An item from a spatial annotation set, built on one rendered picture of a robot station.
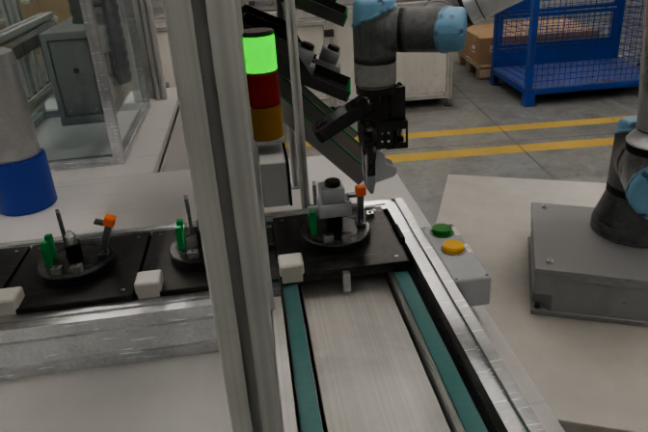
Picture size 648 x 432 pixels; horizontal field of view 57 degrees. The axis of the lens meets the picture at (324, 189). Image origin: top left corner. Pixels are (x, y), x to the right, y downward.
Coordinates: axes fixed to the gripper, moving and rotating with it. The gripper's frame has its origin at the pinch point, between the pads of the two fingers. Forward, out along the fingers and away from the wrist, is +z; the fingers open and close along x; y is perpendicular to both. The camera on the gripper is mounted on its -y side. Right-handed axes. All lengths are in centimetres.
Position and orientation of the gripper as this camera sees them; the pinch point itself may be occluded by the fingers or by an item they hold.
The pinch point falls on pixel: (367, 187)
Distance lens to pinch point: 116.9
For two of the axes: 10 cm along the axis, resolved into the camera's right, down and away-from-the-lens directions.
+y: 9.9, -1.1, 1.0
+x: -1.3, -4.0, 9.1
